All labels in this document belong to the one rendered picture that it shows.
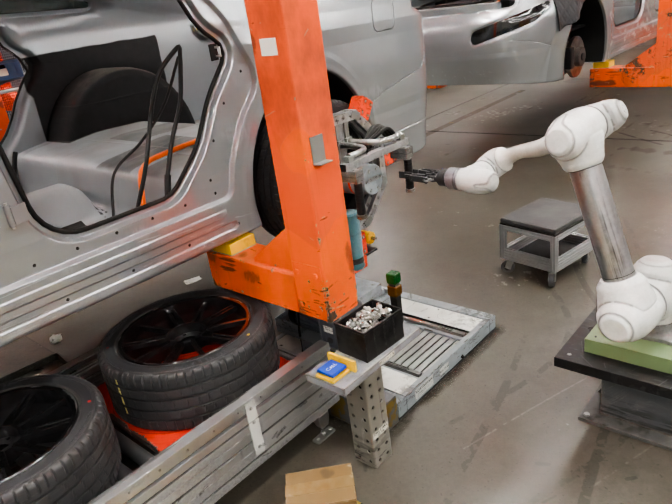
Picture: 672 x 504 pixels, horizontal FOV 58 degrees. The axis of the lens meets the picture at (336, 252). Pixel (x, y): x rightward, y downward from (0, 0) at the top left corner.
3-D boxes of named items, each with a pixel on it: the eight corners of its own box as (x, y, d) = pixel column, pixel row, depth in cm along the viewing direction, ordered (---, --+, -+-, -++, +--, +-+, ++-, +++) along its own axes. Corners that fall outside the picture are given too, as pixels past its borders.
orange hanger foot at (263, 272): (242, 270, 272) (226, 196, 259) (329, 295, 239) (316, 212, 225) (213, 285, 262) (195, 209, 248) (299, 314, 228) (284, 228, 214)
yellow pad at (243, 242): (236, 239, 264) (233, 228, 262) (257, 244, 255) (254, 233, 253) (210, 251, 255) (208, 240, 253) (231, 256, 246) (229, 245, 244)
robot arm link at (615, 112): (575, 110, 211) (555, 119, 203) (623, 85, 197) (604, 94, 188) (591, 144, 211) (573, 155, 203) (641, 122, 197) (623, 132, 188)
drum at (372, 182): (348, 185, 279) (344, 155, 274) (385, 190, 265) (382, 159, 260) (328, 195, 270) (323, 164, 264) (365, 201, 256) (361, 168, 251)
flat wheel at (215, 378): (183, 326, 284) (171, 281, 275) (308, 342, 256) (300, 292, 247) (76, 416, 231) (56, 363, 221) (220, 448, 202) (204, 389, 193)
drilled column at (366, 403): (371, 443, 235) (358, 350, 218) (392, 453, 228) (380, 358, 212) (355, 458, 228) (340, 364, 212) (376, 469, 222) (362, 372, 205)
